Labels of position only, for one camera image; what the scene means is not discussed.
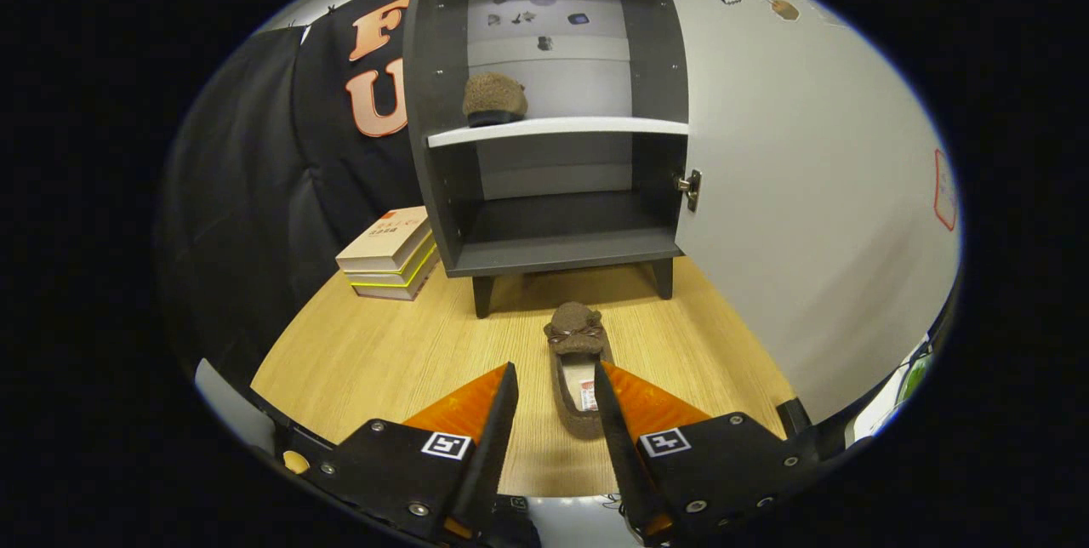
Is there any brown fuzzy shoe with bow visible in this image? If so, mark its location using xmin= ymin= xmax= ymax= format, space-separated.
xmin=544 ymin=301 xmax=615 ymax=440
xmin=462 ymin=71 xmax=528 ymax=128

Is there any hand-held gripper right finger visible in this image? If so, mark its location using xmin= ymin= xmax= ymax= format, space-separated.
xmin=593 ymin=361 xmax=822 ymax=542

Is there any thick beige book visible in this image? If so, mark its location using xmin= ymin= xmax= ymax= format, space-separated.
xmin=351 ymin=250 xmax=441 ymax=302

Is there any dark grey shoe cabinet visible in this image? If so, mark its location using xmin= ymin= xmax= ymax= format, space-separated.
xmin=402 ymin=0 xmax=692 ymax=319

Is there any yellow-edged book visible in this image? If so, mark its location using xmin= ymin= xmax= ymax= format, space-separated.
xmin=345 ymin=233 xmax=439 ymax=288

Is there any beige book with orange corner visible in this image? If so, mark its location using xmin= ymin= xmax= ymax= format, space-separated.
xmin=336 ymin=206 xmax=433 ymax=273

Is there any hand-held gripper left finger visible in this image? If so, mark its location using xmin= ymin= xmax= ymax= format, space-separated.
xmin=281 ymin=362 xmax=520 ymax=545

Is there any beige shoe cabinet door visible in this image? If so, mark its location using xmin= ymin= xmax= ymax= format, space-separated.
xmin=647 ymin=0 xmax=962 ymax=425

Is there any black backdrop cloth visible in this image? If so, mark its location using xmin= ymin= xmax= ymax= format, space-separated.
xmin=157 ymin=0 xmax=426 ymax=387

